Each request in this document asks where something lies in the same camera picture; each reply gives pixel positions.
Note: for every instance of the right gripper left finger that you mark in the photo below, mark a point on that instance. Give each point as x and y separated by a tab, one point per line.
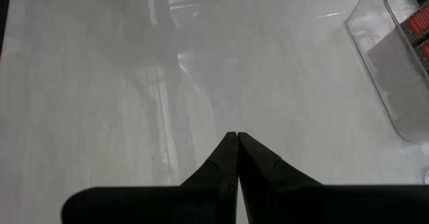
167	207

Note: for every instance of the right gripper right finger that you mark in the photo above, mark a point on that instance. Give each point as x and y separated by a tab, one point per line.
301	204

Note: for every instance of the red lid paprika tin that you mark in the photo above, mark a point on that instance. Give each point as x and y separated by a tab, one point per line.
419	24
425	54

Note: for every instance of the clear plastic bin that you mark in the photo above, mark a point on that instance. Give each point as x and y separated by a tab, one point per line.
385	66

